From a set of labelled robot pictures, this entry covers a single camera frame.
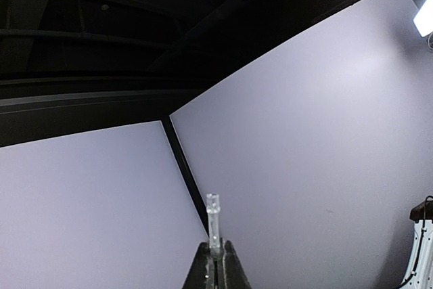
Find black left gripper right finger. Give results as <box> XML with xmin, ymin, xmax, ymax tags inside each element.
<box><xmin>216</xmin><ymin>240</ymin><xmax>251</xmax><ymax>289</ymax></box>

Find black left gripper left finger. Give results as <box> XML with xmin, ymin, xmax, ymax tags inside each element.
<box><xmin>182</xmin><ymin>242</ymin><xmax>217</xmax><ymax>289</ymax></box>

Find clear fairy light string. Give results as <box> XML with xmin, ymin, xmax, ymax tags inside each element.
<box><xmin>206</xmin><ymin>193</ymin><xmax>221</xmax><ymax>259</ymax></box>

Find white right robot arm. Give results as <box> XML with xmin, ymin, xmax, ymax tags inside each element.
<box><xmin>397</xmin><ymin>196</ymin><xmax>432</xmax><ymax>289</ymax></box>

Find white ceiling light bar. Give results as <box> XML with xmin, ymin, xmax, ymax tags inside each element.
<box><xmin>413</xmin><ymin>0</ymin><xmax>433</xmax><ymax>37</ymax></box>

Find black left corner post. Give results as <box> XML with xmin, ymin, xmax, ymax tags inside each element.
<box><xmin>162</xmin><ymin>116</ymin><xmax>209</xmax><ymax>236</ymax></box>

